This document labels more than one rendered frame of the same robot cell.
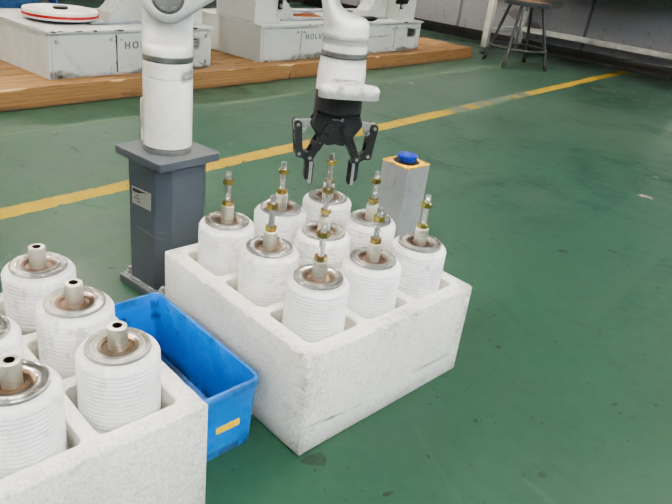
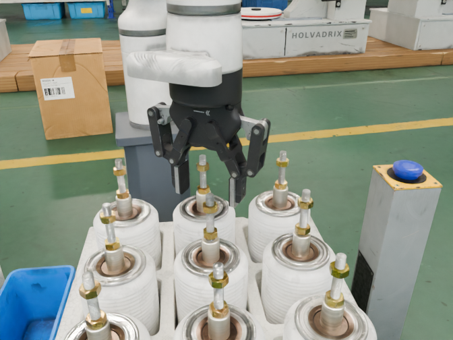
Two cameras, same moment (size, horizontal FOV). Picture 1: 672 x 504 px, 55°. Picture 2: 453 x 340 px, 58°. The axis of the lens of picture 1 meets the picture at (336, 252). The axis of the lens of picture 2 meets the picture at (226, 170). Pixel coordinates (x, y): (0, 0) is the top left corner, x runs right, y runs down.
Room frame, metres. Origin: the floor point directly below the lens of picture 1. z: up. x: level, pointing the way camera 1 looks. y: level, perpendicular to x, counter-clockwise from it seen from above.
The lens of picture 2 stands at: (0.71, -0.26, 0.59)
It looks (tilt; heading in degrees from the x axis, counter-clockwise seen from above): 27 degrees down; 40
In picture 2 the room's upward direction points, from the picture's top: straight up
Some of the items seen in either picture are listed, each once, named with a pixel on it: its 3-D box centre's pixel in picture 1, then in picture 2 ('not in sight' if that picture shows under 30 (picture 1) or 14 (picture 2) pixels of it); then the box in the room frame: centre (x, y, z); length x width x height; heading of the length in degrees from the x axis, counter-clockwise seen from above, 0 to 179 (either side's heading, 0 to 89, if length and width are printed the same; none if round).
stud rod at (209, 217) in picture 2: (327, 201); (209, 220); (1.01, 0.03, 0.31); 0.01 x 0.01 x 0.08
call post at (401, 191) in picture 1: (394, 231); (386, 261); (1.27, -0.12, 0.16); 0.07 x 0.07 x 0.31; 46
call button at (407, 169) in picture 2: (407, 158); (406, 171); (1.27, -0.12, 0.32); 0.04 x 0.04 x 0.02
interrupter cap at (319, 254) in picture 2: (370, 218); (300, 251); (1.10, -0.06, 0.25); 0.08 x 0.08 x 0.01
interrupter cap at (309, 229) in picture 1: (323, 231); (210, 257); (1.01, 0.03, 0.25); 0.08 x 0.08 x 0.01
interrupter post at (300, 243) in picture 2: (371, 212); (300, 243); (1.10, -0.06, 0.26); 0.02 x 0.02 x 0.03
